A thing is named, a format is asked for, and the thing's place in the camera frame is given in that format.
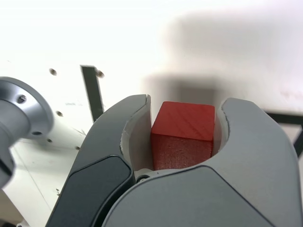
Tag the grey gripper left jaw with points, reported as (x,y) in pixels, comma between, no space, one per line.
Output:
(94,165)

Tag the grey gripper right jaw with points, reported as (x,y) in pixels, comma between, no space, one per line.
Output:
(236,184)

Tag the red cube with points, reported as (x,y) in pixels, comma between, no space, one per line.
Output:
(182,132)

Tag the black tape square outline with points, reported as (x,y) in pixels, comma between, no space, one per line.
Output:
(284,118)

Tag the black tape strip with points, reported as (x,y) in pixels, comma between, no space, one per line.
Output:
(92,92)

